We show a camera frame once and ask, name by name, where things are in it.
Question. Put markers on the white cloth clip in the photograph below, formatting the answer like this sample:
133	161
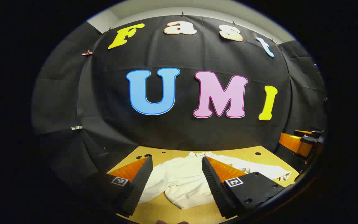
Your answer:
76	127

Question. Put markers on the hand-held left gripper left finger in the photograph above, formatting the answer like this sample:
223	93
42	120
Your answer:
140	183

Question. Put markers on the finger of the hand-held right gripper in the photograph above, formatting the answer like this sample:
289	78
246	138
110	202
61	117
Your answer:
294	143
311	137

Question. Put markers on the copper cloth clip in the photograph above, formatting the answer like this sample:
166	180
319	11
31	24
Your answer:
86	53

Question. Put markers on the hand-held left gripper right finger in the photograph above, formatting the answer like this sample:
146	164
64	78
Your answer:
213	183

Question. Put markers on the white sweatshirt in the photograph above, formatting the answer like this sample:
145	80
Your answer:
182	180

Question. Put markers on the black backdrop cloth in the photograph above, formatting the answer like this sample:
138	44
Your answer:
182	130

